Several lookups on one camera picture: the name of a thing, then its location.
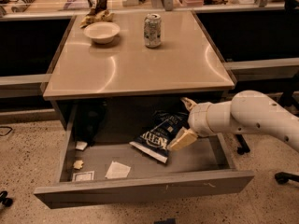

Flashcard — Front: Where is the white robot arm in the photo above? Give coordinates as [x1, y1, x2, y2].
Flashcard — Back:
[167, 91, 299, 152]

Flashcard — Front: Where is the small yellow crumb piece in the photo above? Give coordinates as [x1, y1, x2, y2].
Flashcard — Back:
[73, 160, 84, 170]

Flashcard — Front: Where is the grey counter cabinet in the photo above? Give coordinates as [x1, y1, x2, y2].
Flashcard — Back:
[40, 10, 237, 133]

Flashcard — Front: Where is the white folded paper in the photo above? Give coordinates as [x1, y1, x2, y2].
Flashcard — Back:
[105, 161, 131, 179]

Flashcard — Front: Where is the black table leg with caster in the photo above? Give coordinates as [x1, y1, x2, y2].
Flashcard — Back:
[235, 134, 250, 155]

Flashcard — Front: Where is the blue chip bag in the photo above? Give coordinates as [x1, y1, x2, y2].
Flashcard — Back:
[130, 111, 189, 163]

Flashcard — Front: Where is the white ceramic bowl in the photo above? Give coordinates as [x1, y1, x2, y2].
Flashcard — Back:
[83, 21, 121, 44]

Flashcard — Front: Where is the black caster left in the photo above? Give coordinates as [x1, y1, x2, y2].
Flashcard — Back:
[0, 190, 13, 207]

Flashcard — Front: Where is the grey open drawer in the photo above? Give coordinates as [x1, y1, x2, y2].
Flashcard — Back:
[35, 105, 253, 208]

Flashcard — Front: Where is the small white paper scrap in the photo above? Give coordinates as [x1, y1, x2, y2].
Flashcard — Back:
[76, 141, 88, 151]

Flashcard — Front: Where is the green white soda can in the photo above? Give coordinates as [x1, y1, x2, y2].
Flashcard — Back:
[144, 13, 162, 48]

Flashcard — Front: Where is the small white card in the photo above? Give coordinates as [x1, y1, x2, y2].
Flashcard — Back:
[72, 171, 94, 182]

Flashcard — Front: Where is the black chair caster right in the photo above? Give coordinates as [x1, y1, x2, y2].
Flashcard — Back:
[275, 172, 299, 185]

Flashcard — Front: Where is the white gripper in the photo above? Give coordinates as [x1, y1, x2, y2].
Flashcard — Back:
[167, 97, 215, 151]

